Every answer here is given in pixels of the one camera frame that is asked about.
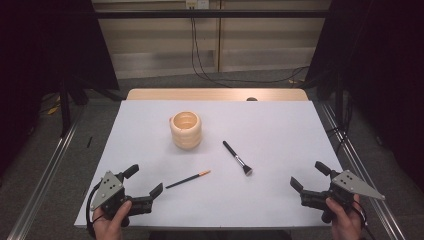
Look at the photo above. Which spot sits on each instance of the yellow floor tape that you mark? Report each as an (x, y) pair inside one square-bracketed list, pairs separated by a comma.
[(53, 109)]

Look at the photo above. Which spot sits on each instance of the black horizontal bar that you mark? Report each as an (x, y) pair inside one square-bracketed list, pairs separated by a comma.
[(210, 14)]

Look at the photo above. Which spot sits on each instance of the cream ringed cup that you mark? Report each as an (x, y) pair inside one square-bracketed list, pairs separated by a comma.
[(186, 138)]

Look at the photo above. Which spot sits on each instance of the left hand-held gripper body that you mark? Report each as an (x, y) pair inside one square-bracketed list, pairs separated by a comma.
[(110, 190)]

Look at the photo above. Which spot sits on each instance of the white wall socket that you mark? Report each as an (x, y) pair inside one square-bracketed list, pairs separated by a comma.
[(197, 3)]

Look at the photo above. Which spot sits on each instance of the black makeup brush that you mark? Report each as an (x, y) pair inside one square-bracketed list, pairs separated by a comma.
[(235, 155)]

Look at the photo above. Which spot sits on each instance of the black curtain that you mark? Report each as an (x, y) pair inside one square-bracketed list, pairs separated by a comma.
[(383, 66), (40, 50)]

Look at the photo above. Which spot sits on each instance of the person's right hand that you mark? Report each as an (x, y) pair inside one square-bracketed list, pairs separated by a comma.
[(346, 226)]

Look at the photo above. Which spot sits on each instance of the black metal stand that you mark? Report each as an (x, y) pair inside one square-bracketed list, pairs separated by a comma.
[(65, 106)]

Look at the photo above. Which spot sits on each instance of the thin black and orange pencil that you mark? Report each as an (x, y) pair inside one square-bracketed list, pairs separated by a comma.
[(186, 180)]

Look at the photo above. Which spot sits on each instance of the white table mat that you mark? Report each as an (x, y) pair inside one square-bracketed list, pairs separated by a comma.
[(266, 133)]

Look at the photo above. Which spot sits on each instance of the aluminium floor rail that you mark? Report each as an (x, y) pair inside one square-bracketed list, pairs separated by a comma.
[(360, 166), (43, 173)]

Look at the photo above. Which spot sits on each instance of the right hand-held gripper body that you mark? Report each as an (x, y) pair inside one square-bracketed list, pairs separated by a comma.
[(350, 183)]

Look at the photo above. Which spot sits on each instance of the person's left hand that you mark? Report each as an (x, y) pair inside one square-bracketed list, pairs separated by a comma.
[(106, 228)]

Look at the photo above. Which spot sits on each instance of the wooden table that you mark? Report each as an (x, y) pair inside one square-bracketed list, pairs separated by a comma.
[(200, 94)]

